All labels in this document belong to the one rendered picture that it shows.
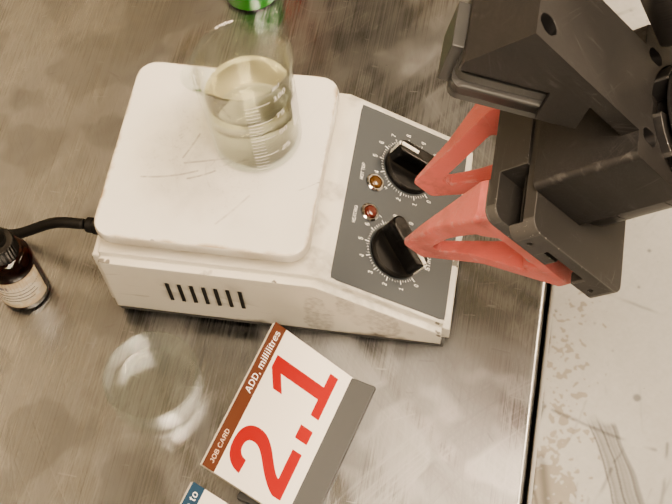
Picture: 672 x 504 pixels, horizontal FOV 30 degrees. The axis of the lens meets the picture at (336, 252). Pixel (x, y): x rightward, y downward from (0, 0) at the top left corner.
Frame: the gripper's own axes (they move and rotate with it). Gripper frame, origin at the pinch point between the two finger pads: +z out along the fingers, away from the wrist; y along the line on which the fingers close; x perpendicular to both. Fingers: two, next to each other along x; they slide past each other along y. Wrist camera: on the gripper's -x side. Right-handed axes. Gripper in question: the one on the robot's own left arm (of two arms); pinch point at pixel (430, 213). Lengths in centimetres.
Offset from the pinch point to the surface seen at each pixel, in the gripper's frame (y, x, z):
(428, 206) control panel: -6.0, 6.6, 6.8
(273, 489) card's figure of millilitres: 11.3, 4.7, 13.0
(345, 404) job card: 5.5, 7.3, 11.4
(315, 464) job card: 9.2, 6.7, 12.2
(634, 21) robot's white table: -24.6, 16.9, 0.8
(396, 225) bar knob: -2.9, 3.6, 6.0
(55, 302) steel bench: 1.4, -4.2, 26.0
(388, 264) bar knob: -1.2, 4.6, 7.1
